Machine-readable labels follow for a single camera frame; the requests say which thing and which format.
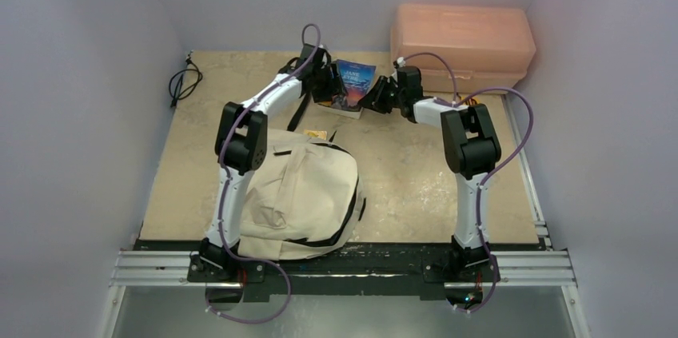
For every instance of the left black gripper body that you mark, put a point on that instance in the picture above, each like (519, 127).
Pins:
(327, 84)

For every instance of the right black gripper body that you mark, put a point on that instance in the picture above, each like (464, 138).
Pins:
(379, 96)

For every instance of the Jane Eyre paperback book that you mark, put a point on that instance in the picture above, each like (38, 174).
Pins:
(350, 82)

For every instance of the beige canvas backpack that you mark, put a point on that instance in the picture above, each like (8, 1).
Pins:
(304, 201)

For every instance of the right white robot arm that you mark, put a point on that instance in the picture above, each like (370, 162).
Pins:
(471, 148)

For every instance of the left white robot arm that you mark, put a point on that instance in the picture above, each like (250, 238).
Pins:
(241, 146)

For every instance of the orange banana picture card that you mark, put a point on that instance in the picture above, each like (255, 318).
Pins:
(321, 134)

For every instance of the pink plastic storage box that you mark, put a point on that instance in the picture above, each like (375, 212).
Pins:
(463, 48)

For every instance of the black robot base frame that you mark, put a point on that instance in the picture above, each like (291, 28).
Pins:
(357, 269)

